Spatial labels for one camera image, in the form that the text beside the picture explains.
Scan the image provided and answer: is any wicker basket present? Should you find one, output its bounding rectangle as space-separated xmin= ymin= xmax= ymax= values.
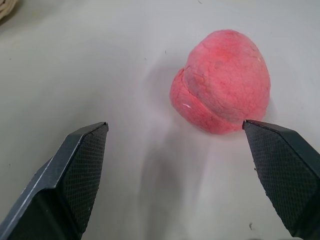
xmin=0 ymin=0 xmax=19 ymax=22

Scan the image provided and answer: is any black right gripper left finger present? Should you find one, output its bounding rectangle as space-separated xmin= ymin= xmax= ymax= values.
xmin=0 ymin=121 xmax=110 ymax=240

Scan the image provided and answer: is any pink peach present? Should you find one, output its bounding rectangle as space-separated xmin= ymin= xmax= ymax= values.
xmin=169 ymin=28 xmax=272 ymax=134

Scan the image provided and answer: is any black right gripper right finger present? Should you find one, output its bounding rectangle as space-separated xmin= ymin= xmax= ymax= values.
xmin=242 ymin=119 xmax=320 ymax=240

